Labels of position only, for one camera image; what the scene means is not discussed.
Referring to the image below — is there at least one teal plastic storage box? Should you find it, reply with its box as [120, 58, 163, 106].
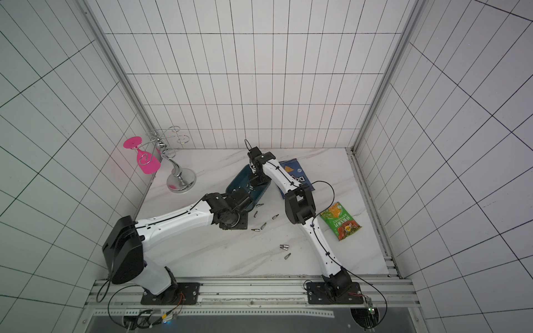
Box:
[226, 165, 271, 212]

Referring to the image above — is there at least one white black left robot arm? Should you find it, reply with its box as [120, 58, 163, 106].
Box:
[102, 188, 254, 296]

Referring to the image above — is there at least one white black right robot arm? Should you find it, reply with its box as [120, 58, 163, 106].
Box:
[248, 147, 352, 301]

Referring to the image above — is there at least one blue Doritos chip bag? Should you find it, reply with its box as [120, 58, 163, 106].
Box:
[280, 158, 315, 191]

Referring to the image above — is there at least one chrome lamp with pink shades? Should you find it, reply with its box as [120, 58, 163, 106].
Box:
[123, 125, 197, 194]

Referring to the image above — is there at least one green orange snack bag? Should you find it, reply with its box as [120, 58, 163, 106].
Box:
[320, 202, 362, 241]

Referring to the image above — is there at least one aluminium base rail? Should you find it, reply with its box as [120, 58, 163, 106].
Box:
[84, 276, 421, 317]

